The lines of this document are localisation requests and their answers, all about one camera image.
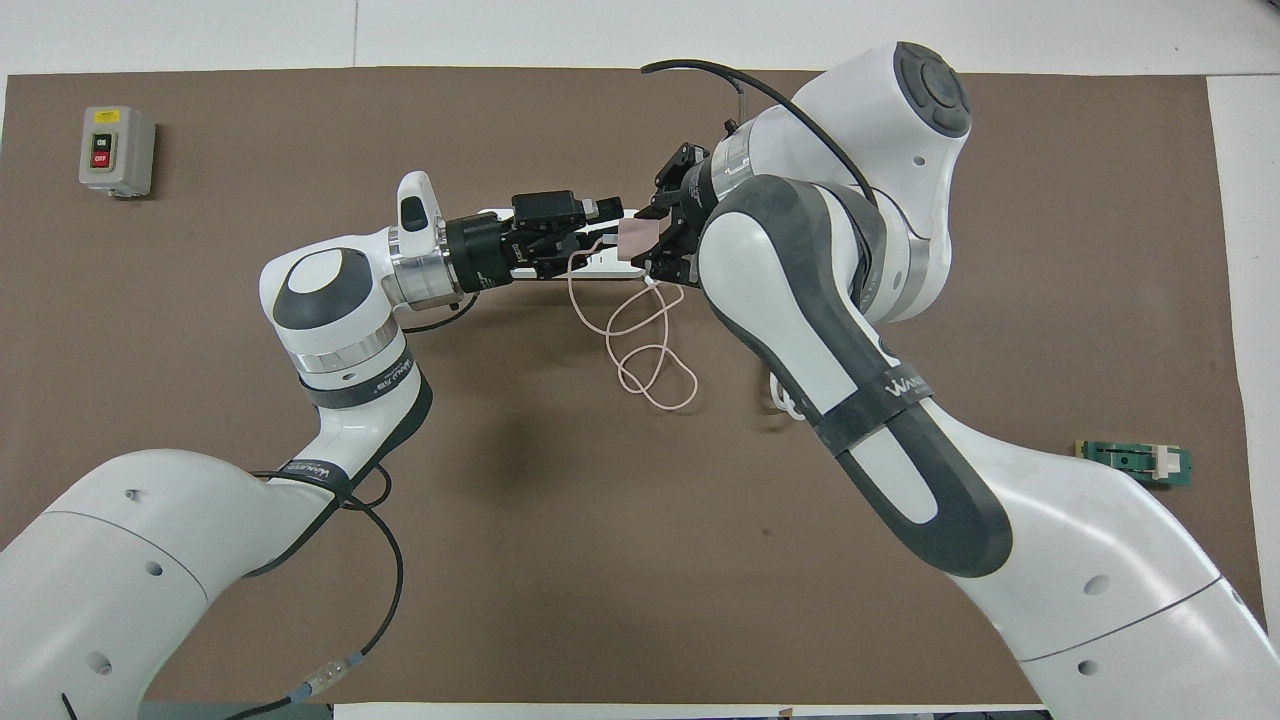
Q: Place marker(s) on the pink charger adapter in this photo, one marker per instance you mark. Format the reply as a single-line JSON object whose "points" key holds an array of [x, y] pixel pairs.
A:
{"points": [[638, 240]]}

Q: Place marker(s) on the brown table mat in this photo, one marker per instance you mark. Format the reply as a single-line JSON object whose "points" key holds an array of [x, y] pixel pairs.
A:
{"points": [[600, 600]]}

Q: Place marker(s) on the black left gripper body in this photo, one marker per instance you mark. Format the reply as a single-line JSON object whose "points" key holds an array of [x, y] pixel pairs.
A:
{"points": [[480, 250]]}

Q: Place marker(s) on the green knife switch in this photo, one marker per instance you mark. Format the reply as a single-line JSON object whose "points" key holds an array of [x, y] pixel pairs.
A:
{"points": [[1140, 462]]}

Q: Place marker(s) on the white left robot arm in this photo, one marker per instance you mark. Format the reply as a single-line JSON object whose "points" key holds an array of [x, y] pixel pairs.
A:
{"points": [[100, 580]]}

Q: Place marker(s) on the white power strip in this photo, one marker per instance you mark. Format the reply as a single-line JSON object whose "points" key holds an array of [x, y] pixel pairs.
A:
{"points": [[615, 265]]}

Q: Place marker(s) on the grey on-off switch box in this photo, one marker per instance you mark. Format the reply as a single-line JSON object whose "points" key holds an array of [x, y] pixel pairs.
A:
{"points": [[130, 150]]}

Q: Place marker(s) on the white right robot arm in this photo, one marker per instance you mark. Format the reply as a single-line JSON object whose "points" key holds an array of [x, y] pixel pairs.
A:
{"points": [[1100, 600]]}

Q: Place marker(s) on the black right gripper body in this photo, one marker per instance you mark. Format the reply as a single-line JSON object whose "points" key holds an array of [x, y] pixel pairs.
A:
{"points": [[695, 200]]}

